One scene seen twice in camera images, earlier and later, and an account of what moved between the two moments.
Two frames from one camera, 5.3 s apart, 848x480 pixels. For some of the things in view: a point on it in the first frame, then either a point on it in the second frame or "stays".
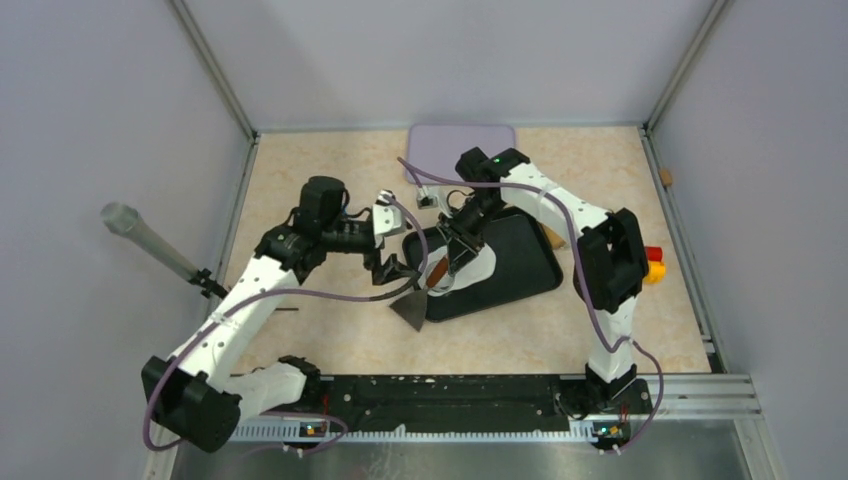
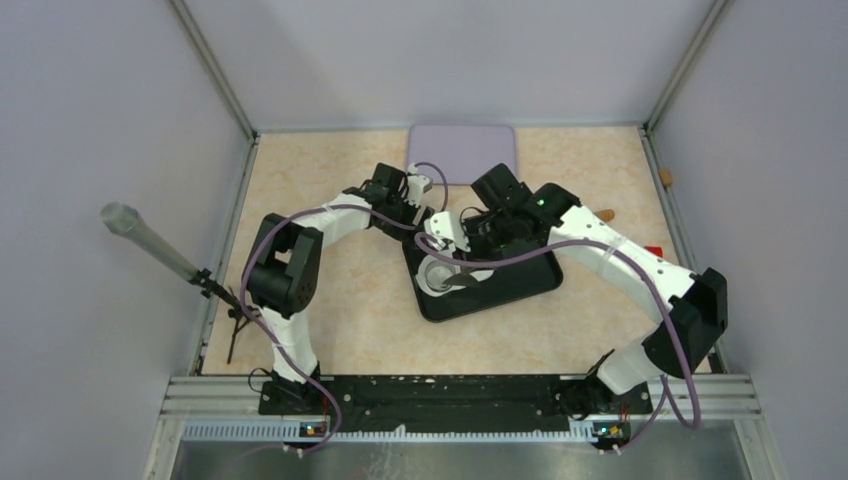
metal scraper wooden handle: (413, 306) to (462, 280)
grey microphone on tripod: (123, 219) stays
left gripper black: (383, 271) to (409, 232)
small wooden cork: (666, 178) stays
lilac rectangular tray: (437, 148) stays
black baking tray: (526, 262) stays
